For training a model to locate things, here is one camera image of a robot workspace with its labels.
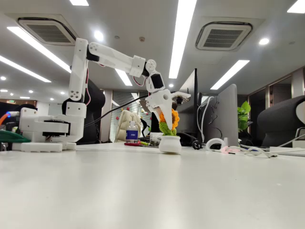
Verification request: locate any crochet sunflower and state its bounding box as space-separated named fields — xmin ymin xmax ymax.
xmin=158 ymin=108 xmax=182 ymax=154

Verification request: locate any white five-joint robot arm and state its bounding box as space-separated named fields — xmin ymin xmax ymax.
xmin=11 ymin=38 xmax=158 ymax=153

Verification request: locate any thin black-edged monitor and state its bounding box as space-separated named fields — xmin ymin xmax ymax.
xmin=175 ymin=68 xmax=199 ymax=144

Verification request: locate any clear plastic container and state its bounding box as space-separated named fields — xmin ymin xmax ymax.
xmin=149 ymin=132 xmax=164 ymax=146

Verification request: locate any beige puffer jacket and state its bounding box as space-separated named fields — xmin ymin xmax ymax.
xmin=114 ymin=110 xmax=143 ymax=143

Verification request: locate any clear water bottle blue label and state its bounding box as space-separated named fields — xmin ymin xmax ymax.
xmin=125 ymin=121 xmax=139 ymax=144

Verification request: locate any long ceiling light strip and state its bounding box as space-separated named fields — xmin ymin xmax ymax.
xmin=115 ymin=68 xmax=133 ymax=87
xmin=210 ymin=59 xmax=250 ymax=90
xmin=168 ymin=0 xmax=197 ymax=79

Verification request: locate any black office chair tall back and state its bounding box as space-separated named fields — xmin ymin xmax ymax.
xmin=61 ymin=78 xmax=106 ymax=145

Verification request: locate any grey monitor back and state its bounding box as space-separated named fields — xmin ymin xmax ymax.
xmin=202 ymin=83 xmax=239 ymax=147

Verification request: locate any pink translucent object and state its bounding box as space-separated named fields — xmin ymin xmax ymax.
xmin=220 ymin=146 xmax=242 ymax=155

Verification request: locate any green leafy plant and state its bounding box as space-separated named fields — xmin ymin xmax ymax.
xmin=237 ymin=100 xmax=252 ymax=132

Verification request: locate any square ceiling air vent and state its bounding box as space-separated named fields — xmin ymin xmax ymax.
xmin=17 ymin=17 xmax=77 ymax=46
xmin=194 ymin=21 xmax=253 ymax=52

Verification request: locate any black mesh office chair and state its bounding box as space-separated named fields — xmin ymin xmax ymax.
xmin=256 ymin=95 xmax=305 ymax=148

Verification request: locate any white power strip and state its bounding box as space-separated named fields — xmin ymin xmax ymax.
xmin=269 ymin=146 xmax=305 ymax=157

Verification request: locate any green flat object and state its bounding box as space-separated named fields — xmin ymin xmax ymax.
xmin=0 ymin=130 xmax=31 ymax=144

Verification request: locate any gripper-mounted camera on white bracket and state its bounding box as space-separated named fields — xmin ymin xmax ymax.
xmin=171 ymin=92 xmax=192 ymax=105

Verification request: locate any white monitor cable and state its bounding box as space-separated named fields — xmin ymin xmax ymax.
xmin=197 ymin=96 xmax=215 ymax=143

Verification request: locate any black camera cable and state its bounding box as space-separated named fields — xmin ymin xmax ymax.
xmin=83 ymin=95 xmax=148 ymax=128

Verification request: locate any black power plug cable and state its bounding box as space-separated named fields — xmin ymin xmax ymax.
xmin=177 ymin=132 xmax=203 ymax=150

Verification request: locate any thin black monitor cable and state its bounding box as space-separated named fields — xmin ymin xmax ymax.
xmin=209 ymin=101 xmax=224 ymax=140

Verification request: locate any white ring roll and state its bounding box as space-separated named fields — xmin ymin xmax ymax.
xmin=205 ymin=137 xmax=226 ymax=151

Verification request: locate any white cable bundle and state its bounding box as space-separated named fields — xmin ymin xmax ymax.
xmin=234 ymin=145 xmax=279 ymax=159

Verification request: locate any orange cable with blue light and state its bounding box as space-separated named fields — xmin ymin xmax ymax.
xmin=0 ymin=111 xmax=12 ymax=125

